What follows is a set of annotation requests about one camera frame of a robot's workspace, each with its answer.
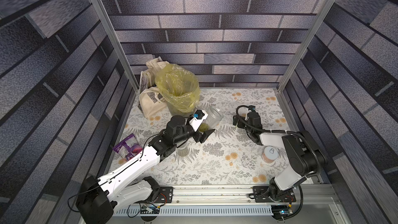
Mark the clear jar near left arm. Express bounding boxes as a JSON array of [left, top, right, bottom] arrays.
[[176, 141, 189, 157]]

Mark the purple plastic package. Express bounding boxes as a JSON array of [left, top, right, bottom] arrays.
[[113, 133, 143, 161]]

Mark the clear ribbed glass jar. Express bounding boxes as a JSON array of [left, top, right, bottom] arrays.
[[199, 106, 224, 132]]

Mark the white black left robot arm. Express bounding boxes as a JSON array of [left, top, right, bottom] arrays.
[[75, 110, 214, 224]]

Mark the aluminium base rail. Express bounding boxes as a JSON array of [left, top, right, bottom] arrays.
[[80, 184, 343, 222]]

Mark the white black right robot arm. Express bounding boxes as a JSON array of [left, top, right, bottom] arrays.
[[233, 112, 327, 202]]

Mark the grey mesh trash bin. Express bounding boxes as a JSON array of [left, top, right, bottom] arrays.
[[166, 100, 198, 117]]

